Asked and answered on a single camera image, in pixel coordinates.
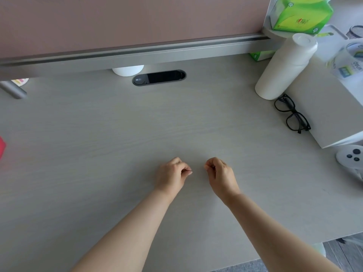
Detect white handheld controller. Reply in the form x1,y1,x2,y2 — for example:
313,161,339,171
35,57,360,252
336,144,363,182

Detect black oval cable grommet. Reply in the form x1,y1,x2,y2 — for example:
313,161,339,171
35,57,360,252
132,70,187,86

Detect pink desk divider panel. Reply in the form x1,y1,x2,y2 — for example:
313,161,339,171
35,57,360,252
0,0,273,59

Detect black-framed eyeglasses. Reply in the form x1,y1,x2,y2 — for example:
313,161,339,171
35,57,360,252
274,93,311,135

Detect person's right forearm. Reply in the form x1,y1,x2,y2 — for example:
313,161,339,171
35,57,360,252
226,192,342,272

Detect white rounded corner shelf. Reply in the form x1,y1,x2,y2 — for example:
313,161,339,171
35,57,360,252
262,24,350,44

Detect white flat box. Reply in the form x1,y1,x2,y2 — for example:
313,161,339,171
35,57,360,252
286,56,363,149

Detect white cylindrical bottle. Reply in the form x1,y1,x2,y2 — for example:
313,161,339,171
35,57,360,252
254,33,318,100

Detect grey aluminium divider rail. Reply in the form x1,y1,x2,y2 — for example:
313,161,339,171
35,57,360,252
0,32,282,80

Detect clear plastic jar with label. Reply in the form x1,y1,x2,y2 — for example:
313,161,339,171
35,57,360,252
326,42,363,107

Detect grey metal support bar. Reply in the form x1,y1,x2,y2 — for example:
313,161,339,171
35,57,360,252
0,80,28,100

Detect person's left hand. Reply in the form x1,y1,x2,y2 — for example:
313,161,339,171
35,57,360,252
154,157,193,197

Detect white round lamp base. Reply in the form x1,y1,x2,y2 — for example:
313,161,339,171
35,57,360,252
112,65,144,77

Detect person's right hand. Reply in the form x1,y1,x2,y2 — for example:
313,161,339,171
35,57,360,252
205,157,242,206

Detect black mesh holder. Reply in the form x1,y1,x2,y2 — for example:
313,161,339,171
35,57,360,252
348,25,363,40

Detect person's left forearm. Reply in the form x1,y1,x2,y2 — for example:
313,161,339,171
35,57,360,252
70,189,174,272

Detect green tissue packet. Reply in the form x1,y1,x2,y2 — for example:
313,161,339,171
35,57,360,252
249,50,277,62
269,0,334,35

